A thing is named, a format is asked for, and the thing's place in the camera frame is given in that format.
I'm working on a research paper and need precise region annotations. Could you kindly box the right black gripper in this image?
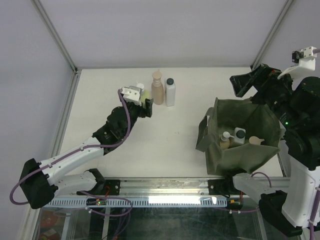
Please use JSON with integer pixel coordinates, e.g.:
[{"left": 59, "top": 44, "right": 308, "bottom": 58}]
[{"left": 229, "top": 62, "right": 300, "bottom": 129}]

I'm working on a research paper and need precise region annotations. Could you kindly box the white bottle dark cap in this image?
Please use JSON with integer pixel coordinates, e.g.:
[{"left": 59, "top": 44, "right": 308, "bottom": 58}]
[
  {"left": 164, "top": 78, "right": 176, "bottom": 107},
  {"left": 232, "top": 127, "right": 246, "bottom": 147}
]

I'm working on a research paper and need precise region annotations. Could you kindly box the olive green canvas bag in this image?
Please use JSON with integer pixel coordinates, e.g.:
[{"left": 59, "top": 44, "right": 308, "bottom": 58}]
[{"left": 195, "top": 98, "right": 281, "bottom": 176}]

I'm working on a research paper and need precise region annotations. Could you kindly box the yellow-green lotion bottle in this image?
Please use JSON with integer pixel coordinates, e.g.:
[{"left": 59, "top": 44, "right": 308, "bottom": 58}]
[{"left": 136, "top": 83, "right": 152, "bottom": 108}]

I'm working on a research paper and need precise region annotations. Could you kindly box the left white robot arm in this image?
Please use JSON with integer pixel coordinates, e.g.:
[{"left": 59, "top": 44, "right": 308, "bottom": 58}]
[{"left": 18, "top": 95, "right": 153, "bottom": 209}]

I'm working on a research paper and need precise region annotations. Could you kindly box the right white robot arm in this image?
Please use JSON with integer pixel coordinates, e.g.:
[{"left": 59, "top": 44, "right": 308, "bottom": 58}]
[{"left": 223, "top": 64, "right": 320, "bottom": 237}]

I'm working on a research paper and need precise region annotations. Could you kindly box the small tan pump bottle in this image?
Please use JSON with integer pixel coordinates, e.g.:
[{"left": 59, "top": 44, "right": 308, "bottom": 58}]
[{"left": 219, "top": 131, "right": 234, "bottom": 150}]

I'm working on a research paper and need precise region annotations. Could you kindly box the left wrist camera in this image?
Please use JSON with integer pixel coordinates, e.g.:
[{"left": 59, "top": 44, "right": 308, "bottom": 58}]
[{"left": 120, "top": 83, "right": 144, "bottom": 107}]

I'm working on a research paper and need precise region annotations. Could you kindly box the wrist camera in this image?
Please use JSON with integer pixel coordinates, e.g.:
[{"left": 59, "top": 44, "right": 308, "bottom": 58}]
[
  {"left": 120, "top": 83, "right": 144, "bottom": 107},
  {"left": 277, "top": 46, "right": 320, "bottom": 80}
]

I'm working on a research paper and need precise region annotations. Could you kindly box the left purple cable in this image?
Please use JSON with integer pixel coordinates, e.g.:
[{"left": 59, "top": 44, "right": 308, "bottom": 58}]
[{"left": 9, "top": 89, "right": 133, "bottom": 216}]

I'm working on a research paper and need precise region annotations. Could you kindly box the right aluminium frame post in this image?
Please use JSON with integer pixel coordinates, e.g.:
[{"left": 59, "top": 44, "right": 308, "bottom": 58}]
[{"left": 250, "top": 0, "right": 296, "bottom": 70}]

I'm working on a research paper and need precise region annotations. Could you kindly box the aluminium frame post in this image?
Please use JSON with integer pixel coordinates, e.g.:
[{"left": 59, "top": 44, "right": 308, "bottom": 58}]
[
  {"left": 31, "top": 0, "right": 78, "bottom": 74},
  {"left": 250, "top": 0, "right": 296, "bottom": 70}
]

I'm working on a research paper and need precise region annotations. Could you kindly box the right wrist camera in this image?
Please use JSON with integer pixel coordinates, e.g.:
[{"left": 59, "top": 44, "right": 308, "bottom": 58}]
[{"left": 277, "top": 46, "right": 320, "bottom": 80}]

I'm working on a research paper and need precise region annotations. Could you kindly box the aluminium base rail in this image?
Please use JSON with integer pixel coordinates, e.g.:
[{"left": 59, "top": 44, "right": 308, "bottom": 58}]
[{"left": 31, "top": 176, "right": 296, "bottom": 197}]

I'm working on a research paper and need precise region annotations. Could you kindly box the white slotted cable duct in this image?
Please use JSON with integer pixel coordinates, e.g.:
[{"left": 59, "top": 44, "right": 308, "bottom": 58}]
[{"left": 46, "top": 195, "right": 227, "bottom": 208}]

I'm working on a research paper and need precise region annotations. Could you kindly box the left aluminium frame post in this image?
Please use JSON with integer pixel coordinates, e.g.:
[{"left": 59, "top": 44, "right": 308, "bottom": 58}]
[{"left": 31, "top": 0, "right": 78, "bottom": 74}]

